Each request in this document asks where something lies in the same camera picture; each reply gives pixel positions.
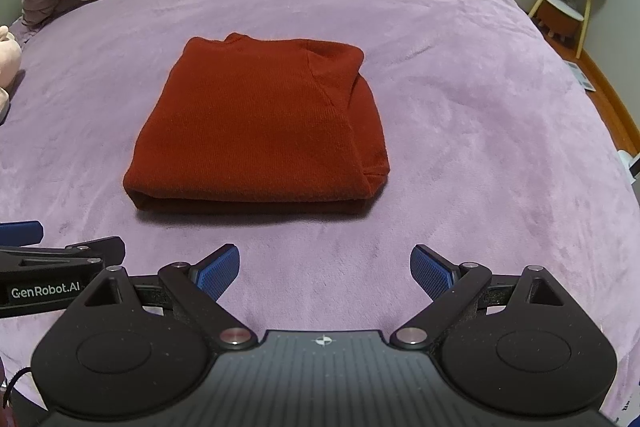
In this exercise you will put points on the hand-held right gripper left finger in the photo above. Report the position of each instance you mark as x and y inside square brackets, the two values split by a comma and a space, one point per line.
[218, 275]

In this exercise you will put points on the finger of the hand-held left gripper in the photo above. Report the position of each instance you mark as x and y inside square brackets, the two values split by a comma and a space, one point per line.
[20, 233]
[75, 254]

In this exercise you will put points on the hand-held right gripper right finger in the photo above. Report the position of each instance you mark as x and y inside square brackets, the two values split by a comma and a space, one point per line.
[432, 275]

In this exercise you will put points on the red knit sweater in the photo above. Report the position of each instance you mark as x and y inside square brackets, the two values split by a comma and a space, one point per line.
[255, 127]

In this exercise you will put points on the purple bed sheet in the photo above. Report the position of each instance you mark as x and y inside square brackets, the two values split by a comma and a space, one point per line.
[475, 157]

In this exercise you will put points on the beige plush toy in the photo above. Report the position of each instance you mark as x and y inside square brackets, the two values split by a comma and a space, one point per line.
[7, 57]

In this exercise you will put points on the papers on floor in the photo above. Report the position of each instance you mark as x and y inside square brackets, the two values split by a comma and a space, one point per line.
[581, 77]

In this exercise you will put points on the round orange stool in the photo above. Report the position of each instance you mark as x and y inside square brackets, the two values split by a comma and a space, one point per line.
[562, 14]

